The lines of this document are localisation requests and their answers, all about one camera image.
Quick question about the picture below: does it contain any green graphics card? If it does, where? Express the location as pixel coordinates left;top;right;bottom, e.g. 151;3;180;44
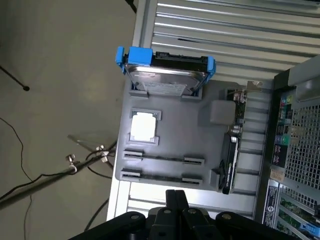
219;79;264;195

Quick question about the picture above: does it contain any grey plastic parts rack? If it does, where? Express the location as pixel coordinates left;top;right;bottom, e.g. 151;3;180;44
115;79;273;195

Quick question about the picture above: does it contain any silver CPU chip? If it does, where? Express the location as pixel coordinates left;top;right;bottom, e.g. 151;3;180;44
130;112;159;143

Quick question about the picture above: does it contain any clear acrylic plate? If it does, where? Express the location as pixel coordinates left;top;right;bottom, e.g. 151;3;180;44
66;133;118;152

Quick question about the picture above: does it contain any metal stand pole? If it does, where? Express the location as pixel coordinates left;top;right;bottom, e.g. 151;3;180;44
0;144;118;211

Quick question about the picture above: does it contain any grey metal PC case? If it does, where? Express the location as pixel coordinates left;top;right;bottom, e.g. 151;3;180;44
260;52;320;240

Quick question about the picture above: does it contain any silver hard disk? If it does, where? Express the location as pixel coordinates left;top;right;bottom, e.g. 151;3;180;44
124;50;209;97

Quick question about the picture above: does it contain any black tripod leg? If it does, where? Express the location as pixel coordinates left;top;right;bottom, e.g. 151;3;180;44
0;65;31;92

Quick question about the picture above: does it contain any thin black floor cable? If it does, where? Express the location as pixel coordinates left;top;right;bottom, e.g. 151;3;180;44
0;116;33;183

